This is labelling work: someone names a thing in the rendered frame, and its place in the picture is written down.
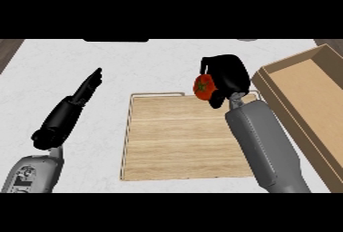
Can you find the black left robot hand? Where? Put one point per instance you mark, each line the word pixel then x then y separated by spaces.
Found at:
pixel 62 120

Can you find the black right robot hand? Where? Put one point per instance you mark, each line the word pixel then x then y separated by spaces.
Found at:
pixel 228 75

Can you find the red tomato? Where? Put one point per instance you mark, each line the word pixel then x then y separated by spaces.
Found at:
pixel 203 87

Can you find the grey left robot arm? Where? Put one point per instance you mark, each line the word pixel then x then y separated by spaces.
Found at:
pixel 33 175

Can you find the brown cardboard box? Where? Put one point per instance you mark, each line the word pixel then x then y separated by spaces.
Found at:
pixel 308 111

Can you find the pale wooden tray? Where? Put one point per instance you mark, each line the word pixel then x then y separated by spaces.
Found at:
pixel 182 139

